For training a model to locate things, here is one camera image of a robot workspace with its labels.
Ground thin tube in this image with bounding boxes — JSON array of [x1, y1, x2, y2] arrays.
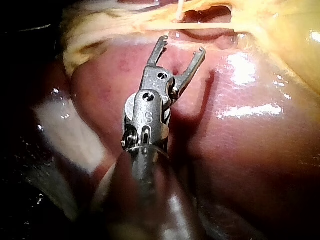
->
[[183, 1, 238, 13], [138, 21, 253, 31]]

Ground dark red liver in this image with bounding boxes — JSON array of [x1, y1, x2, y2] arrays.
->
[[32, 0, 320, 240]]

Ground right arm instrument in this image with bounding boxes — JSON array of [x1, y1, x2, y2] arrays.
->
[[121, 65, 175, 161]]

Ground pale fatty tissue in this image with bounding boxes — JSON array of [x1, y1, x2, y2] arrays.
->
[[31, 101, 118, 177], [59, 0, 251, 76]]

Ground right arm instrument jaw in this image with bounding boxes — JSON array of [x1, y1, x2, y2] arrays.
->
[[171, 46, 207, 98], [145, 35, 169, 69]]

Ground gallbladder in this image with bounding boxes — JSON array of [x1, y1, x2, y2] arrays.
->
[[246, 0, 320, 97]]

